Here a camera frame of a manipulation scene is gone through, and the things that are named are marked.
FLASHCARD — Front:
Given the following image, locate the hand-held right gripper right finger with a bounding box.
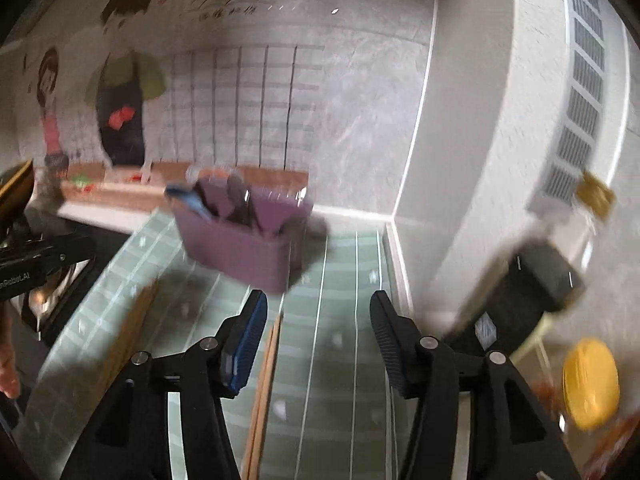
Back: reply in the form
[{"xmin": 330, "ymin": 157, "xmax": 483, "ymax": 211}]
[{"xmin": 370, "ymin": 290, "xmax": 583, "ymax": 480}]

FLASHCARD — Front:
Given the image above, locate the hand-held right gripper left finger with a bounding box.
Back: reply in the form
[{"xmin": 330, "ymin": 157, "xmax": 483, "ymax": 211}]
[{"xmin": 60, "ymin": 289, "xmax": 269, "ymax": 480}]

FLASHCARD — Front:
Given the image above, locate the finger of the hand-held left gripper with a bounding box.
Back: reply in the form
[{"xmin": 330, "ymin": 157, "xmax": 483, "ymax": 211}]
[{"xmin": 34, "ymin": 234, "xmax": 97, "ymax": 274}]

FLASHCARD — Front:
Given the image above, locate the wooden chopstick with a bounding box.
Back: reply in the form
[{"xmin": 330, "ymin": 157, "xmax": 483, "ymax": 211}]
[
  {"xmin": 249, "ymin": 314, "xmax": 284, "ymax": 466},
  {"xmin": 244, "ymin": 316, "xmax": 281, "ymax": 467}
]

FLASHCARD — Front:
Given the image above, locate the purple plastic utensil container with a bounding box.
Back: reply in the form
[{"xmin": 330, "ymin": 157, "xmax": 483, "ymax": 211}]
[{"xmin": 167, "ymin": 172, "xmax": 317, "ymax": 295}]

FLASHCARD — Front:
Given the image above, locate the blue spoon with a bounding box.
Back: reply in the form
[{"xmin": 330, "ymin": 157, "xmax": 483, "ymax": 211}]
[{"xmin": 165, "ymin": 184, "xmax": 211, "ymax": 221}]

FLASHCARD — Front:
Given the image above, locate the black handled metal spoon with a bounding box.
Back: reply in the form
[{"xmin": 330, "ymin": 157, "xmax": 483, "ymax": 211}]
[{"xmin": 225, "ymin": 172, "xmax": 252, "ymax": 226}]

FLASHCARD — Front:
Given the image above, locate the person's left hand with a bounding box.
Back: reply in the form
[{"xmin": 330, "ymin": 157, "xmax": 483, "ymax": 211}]
[{"xmin": 0, "ymin": 305, "xmax": 22, "ymax": 399}]

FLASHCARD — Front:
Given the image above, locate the black gas stove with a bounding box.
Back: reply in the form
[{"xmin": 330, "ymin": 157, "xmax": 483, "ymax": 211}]
[{"xmin": 0, "ymin": 220, "xmax": 102, "ymax": 347}]

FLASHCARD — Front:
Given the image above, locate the green checked table mat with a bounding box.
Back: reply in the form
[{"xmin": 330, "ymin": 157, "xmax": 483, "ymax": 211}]
[{"xmin": 25, "ymin": 210, "xmax": 412, "ymax": 480}]

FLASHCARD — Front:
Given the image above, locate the black pot with lid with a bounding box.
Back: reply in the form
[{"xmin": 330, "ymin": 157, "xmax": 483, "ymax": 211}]
[{"xmin": 0, "ymin": 159, "xmax": 37, "ymax": 241}]

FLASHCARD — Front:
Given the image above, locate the dark soy sauce bottle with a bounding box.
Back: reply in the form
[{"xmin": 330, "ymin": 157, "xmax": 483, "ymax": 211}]
[{"xmin": 445, "ymin": 170, "xmax": 619, "ymax": 342}]

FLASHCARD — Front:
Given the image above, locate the glass jar with yellow lid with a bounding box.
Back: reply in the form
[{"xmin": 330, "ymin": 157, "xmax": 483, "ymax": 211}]
[{"xmin": 535, "ymin": 337, "xmax": 624, "ymax": 461}]

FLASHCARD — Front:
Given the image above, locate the red bottle with orange cap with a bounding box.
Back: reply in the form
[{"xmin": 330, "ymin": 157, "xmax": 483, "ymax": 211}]
[{"xmin": 585, "ymin": 410, "xmax": 640, "ymax": 480}]

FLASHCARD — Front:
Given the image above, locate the cartoon wall poster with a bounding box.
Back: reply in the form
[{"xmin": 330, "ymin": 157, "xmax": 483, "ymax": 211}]
[{"xmin": 15, "ymin": 0, "xmax": 327, "ymax": 222}]

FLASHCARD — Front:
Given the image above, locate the wall vent grille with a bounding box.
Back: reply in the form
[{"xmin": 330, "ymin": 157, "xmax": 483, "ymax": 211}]
[{"xmin": 537, "ymin": 0, "xmax": 634, "ymax": 207}]

